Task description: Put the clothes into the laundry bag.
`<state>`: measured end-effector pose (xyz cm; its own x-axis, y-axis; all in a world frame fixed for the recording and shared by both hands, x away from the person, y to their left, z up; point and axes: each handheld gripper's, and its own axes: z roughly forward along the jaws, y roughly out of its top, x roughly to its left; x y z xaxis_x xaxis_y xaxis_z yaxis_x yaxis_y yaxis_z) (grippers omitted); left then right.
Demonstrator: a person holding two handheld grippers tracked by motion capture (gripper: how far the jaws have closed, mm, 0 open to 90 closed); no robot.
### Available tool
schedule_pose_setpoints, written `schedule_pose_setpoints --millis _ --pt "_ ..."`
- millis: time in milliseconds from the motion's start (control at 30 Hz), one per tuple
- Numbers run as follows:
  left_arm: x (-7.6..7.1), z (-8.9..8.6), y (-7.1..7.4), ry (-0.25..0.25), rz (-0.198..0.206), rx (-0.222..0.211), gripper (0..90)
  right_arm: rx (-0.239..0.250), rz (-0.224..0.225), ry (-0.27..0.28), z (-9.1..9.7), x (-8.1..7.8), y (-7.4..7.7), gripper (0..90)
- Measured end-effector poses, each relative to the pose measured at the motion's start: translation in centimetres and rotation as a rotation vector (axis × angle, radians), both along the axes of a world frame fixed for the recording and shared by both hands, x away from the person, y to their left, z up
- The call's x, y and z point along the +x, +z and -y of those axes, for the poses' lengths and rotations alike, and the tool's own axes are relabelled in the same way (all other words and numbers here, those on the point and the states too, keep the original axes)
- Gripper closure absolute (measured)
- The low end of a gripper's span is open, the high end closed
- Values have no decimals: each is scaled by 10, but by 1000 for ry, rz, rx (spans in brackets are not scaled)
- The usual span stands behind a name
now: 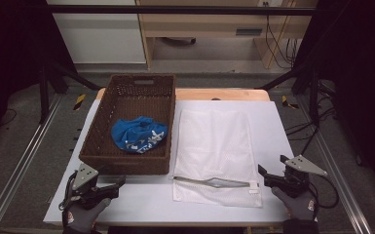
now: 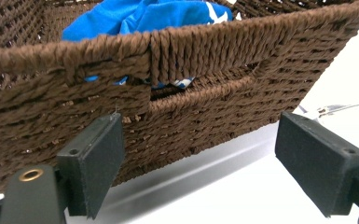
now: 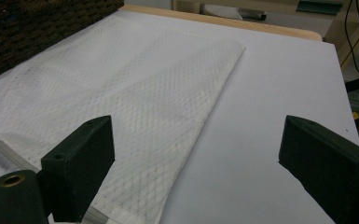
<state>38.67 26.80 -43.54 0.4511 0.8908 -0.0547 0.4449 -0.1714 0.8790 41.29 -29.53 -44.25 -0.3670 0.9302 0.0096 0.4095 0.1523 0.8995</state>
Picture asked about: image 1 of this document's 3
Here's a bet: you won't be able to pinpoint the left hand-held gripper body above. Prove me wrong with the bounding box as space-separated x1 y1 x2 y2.
65 162 111 211

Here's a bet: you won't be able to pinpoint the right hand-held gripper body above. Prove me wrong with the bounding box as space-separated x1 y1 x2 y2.
279 154 328 199

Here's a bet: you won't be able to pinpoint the blue printed garment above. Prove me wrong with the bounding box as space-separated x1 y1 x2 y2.
110 115 169 155

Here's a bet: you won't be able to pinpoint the white mesh laundry bag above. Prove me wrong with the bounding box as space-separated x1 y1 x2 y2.
171 108 263 209

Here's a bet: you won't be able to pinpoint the brown wicker basket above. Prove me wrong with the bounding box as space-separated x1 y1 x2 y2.
78 73 177 176

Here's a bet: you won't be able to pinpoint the person's right hand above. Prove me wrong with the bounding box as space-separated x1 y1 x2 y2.
270 186 318 222

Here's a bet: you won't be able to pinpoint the person's left hand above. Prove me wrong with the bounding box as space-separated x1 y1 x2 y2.
61 197 112 234

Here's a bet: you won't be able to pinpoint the yellow black floor tape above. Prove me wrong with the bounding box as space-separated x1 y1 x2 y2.
281 95 300 110
73 94 88 111

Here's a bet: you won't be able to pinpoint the black metal stand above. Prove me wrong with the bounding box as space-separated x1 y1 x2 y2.
258 60 321 129
38 60 102 125

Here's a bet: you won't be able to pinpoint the dark curtain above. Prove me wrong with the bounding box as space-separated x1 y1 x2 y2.
294 0 375 198
0 0 64 155

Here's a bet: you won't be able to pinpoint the white cabinet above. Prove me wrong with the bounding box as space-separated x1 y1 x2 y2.
46 0 147 64

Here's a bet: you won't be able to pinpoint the light wooden desk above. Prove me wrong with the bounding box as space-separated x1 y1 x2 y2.
135 0 319 70

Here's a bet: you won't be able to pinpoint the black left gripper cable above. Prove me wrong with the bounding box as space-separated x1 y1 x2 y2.
57 171 79 213

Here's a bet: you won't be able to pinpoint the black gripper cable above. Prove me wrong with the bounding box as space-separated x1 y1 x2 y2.
308 175 341 210
57 171 79 213

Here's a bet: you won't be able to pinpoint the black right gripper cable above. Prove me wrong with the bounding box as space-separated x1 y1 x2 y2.
308 175 341 210

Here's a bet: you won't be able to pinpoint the aluminium floor rail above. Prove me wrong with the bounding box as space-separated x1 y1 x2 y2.
0 94 63 234
296 97 374 234

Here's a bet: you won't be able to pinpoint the black floor cables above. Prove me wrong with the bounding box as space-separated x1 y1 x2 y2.
284 80 339 155

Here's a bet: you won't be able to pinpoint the black hanging desk cables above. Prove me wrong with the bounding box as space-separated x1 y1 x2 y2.
264 2 299 70

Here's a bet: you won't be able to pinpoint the black horizontal frame bar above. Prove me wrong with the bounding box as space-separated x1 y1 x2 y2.
45 4 319 16

